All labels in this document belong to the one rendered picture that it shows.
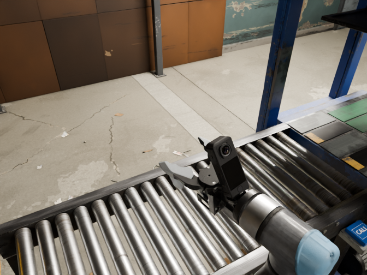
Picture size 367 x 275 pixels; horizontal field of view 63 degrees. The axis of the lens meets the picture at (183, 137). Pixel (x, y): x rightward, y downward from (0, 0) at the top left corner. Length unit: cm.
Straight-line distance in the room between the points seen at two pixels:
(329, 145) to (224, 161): 104
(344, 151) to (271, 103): 44
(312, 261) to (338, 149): 106
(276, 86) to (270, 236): 120
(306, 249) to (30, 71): 348
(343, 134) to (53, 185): 199
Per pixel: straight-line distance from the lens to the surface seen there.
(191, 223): 107
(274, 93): 166
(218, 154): 53
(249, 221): 54
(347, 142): 160
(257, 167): 131
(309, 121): 168
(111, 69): 390
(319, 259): 51
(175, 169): 61
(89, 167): 258
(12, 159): 293
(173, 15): 403
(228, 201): 59
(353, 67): 212
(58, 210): 120
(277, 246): 53
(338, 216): 122
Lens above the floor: 165
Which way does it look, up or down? 36 degrees down
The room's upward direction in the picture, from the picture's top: straight up
